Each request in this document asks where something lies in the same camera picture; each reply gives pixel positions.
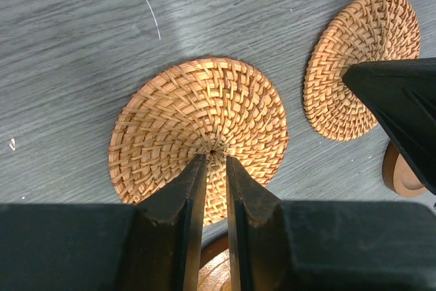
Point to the woven rattan coaster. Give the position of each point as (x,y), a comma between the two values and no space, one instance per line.
(365,30)
(217,107)

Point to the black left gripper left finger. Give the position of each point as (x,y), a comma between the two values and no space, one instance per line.
(154,245)

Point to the brown wooden coaster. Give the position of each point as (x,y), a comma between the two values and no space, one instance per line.
(214,273)
(398,176)

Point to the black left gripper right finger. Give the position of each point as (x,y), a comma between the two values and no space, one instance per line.
(279,244)

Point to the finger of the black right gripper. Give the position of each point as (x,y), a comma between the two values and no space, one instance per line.
(401,96)

